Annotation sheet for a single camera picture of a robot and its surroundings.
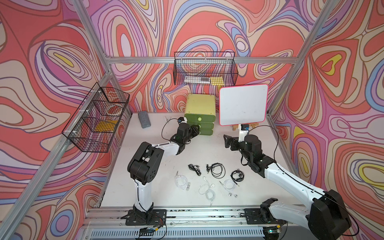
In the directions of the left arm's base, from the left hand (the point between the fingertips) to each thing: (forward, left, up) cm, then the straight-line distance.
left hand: (200, 127), depth 95 cm
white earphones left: (-30, +11, -14) cm, 35 cm away
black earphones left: (-22, +3, -13) cm, 26 cm away
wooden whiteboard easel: (+9, -39, -8) cm, 41 cm away
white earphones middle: (-34, -2, -13) cm, 37 cm away
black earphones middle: (-26, -12, -14) cm, 32 cm away
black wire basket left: (-14, +55, +16) cm, 59 cm away
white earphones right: (-32, -16, -14) cm, 38 cm away
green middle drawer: (+2, -2, 0) cm, 3 cm away
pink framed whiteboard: (+16, -30, +5) cm, 34 cm away
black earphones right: (-27, -22, -13) cm, 37 cm away
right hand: (-12, -18, +5) cm, 22 cm away
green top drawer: (+2, 0, +7) cm, 7 cm away
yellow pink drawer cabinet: (+5, 0, +9) cm, 11 cm away
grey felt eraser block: (+17, +43, -10) cm, 47 cm away
